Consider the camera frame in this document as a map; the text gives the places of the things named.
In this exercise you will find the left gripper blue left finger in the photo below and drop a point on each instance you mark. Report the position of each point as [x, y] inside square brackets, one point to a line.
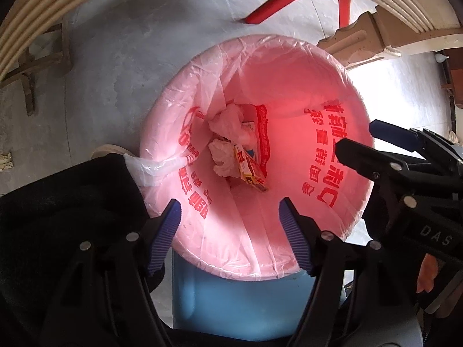
[161, 231]

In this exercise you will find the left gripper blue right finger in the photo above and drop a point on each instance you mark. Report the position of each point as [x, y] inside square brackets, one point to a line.
[289, 219]

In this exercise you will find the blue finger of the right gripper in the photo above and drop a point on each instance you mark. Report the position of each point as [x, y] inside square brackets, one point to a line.
[406, 139]
[384, 169]

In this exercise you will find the white tissue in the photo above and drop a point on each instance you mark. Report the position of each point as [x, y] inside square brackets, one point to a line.
[228, 124]

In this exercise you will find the purple playing card box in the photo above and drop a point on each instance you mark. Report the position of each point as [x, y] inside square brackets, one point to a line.
[249, 170]

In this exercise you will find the blue trash bin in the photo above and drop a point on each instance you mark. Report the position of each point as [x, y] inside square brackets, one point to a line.
[250, 311]

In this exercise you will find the pink trash bag liner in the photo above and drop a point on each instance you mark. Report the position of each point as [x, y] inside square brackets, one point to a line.
[299, 101]

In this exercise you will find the person's right hand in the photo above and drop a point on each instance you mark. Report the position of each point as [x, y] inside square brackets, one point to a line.
[427, 274]

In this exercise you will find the pink slipper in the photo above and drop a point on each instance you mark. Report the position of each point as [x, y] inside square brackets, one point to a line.
[107, 149]

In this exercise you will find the carved table leg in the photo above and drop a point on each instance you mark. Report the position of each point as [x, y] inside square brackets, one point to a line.
[382, 36]

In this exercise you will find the red plastic stool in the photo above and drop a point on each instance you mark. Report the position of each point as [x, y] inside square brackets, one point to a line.
[271, 7]

